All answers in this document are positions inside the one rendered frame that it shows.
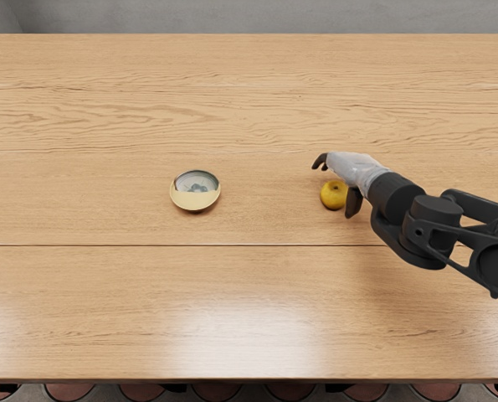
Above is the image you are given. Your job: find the cream plate with printed pattern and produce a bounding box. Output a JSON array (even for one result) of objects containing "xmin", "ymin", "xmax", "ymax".
[{"xmin": 169, "ymin": 169, "xmax": 223, "ymax": 213}]

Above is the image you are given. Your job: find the yellow round fruit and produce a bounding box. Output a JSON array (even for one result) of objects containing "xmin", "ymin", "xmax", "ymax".
[{"xmin": 319, "ymin": 180, "xmax": 350, "ymax": 211}]

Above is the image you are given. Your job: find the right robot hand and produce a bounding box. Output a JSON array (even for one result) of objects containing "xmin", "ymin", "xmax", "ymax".
[{"xmin": 311, "ymin": 151, "xmax": 392, "ymax": 219}]

